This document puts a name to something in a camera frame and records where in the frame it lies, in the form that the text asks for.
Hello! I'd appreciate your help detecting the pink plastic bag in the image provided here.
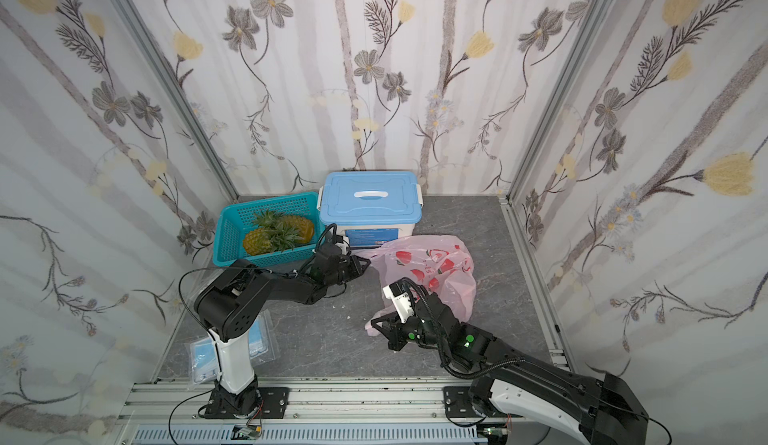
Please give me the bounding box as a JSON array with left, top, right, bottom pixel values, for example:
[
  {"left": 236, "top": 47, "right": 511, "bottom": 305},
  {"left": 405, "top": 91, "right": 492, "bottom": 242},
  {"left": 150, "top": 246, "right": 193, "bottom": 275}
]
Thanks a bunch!
[{"left": 353, "top": 235, "right": 477, "bottom": 322}]

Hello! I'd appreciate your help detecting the pineapple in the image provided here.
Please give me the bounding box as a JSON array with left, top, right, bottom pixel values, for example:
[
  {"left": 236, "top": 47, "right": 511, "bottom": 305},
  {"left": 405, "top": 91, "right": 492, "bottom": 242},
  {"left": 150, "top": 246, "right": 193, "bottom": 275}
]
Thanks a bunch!
[
  {"left": 242, "top": 227, "right": 302, "bottom": 256},
  {"left": 252, "top": 209, "right": 315, "bottom": 245}
]

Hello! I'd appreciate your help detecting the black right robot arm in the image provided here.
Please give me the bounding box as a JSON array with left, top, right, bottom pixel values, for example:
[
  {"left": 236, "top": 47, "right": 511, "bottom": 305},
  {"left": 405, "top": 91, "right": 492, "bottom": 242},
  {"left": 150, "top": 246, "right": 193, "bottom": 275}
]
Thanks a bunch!
[{"left": 371, "top": 279, "right": 650, "bottom": 444}]

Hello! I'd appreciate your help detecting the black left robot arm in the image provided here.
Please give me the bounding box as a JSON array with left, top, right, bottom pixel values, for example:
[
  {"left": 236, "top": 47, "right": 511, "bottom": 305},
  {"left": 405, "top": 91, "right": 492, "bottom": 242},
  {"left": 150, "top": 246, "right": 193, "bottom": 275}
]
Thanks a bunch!
[{"left": 193, "top": 240, "right": 371, "bottom": 419}]

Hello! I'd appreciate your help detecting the blue lidded storage box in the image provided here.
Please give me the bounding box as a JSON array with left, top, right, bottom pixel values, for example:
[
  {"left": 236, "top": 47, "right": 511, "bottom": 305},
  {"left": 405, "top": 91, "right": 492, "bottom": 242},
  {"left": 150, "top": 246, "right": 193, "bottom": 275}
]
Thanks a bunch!
[{"left": 317, "top": 171, "right": 423, "bottom": 249}]

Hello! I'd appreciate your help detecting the teal plastic basket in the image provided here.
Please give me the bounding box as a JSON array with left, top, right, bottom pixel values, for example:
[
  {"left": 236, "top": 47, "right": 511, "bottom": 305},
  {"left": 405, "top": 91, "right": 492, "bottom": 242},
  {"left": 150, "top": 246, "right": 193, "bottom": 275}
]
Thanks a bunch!
[{"left": 212, "top": 191, "right": 324, "bottom": 268}]

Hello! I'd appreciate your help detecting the packet of blue face masks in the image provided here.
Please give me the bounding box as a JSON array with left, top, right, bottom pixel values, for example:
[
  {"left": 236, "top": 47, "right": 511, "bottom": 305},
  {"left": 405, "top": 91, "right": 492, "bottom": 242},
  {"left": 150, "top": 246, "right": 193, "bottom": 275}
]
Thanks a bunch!
[{"left": 187, "top": 310, "right": 279, "bottom": 388}]

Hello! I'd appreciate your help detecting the small green circuit board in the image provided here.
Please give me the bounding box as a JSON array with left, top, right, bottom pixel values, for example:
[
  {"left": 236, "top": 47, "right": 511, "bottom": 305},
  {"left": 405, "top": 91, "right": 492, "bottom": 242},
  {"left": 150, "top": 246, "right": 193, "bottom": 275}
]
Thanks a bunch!
[{"left": 232, "top": 426, "right": 262, "bottom": 440}]

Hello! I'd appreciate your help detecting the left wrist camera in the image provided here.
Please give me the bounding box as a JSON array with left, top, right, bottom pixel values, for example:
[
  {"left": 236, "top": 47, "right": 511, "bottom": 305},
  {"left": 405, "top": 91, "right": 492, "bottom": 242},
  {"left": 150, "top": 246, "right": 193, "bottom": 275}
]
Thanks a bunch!
[{"left": 334, "top": 234, "right": 350, "bottom": 254}]

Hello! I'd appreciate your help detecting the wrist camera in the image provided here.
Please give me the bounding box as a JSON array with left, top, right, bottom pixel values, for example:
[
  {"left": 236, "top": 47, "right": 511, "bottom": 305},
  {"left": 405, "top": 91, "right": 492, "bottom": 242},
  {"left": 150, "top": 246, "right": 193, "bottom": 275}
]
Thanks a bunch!
[
  {"left": 334, "top": 234, "right": 350, "bottom": 254},
  {"left": 383, "top": 281, "right": 415, "bottom": 324}
]

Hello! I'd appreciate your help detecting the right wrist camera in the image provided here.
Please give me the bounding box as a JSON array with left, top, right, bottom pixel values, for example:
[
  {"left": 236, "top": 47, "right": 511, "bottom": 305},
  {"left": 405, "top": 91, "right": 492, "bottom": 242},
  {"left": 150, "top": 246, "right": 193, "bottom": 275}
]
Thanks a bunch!
[{"left": 383, "top": 281, "right": 415, "bottom": 324}]

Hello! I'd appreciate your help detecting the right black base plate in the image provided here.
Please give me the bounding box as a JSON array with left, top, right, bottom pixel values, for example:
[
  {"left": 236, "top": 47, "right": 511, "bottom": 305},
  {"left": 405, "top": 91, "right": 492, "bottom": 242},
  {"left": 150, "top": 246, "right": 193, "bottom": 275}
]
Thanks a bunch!
[{"left": 442, "top": 385, "right": 481, "bottom": 420}]

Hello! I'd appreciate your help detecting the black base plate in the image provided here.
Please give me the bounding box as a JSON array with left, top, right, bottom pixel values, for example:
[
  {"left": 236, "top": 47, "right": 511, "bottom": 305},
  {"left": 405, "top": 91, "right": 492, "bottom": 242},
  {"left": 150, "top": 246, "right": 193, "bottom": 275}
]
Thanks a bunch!
[
  {"left": 442, "top": 385, "right": 481, "bottom": 420},
  {"left": 198, "top": 387, "right": 290, "bottom": 419}
]

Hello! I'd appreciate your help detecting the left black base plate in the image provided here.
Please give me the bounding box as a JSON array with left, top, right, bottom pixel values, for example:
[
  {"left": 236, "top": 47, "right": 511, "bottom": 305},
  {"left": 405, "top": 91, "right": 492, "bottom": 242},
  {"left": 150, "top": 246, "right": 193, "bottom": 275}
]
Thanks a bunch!
[{"left": 198, "top": 387, "right": 290, "bottom": 419}]

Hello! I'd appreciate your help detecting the aluminium mounting rail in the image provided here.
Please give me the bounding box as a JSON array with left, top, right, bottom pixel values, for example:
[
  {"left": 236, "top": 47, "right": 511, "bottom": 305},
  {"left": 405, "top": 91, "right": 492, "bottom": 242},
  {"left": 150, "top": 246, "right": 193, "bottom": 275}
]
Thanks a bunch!
[{"left": 116, "top": 376, "right": 613, "bottom": 440}]

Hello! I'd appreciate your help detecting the white slotted cable duct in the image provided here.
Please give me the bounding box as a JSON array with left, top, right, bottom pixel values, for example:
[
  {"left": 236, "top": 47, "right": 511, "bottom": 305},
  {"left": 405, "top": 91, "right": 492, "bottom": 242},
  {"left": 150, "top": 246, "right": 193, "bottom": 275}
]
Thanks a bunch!
[{"left": 126, "top": 423, "right": 488, "bottom": 444}]

